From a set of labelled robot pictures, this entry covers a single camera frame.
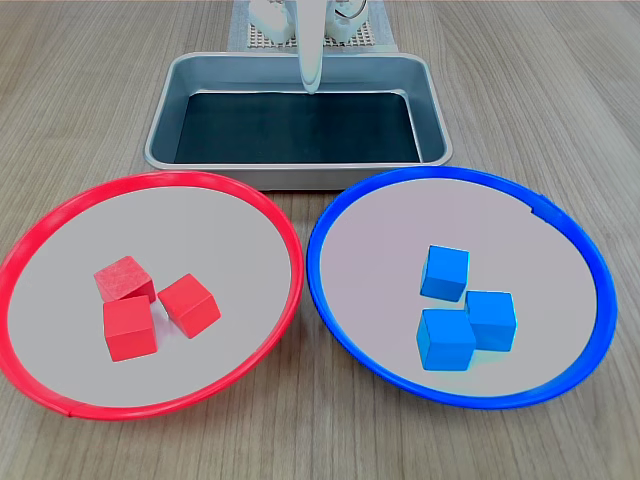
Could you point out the pale perforated base plate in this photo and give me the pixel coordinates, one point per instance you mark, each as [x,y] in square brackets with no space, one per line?
[240,30]

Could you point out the blue-rimmed white plate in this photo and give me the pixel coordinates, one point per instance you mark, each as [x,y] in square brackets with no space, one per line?
[540,240]

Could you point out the steel tray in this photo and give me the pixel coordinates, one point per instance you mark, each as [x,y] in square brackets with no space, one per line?
[165,130]

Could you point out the red cube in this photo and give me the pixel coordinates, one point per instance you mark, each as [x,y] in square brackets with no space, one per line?
[122,277]
[191,305]
[129,327]

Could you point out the black tray mat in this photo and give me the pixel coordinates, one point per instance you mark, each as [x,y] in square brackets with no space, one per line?
[300,130]

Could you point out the red-rimmed white plate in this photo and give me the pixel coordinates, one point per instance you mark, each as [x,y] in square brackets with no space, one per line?
[200,225]

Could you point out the blue cube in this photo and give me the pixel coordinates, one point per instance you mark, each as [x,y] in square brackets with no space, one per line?
[495,320]
[445,342]
[445,272]

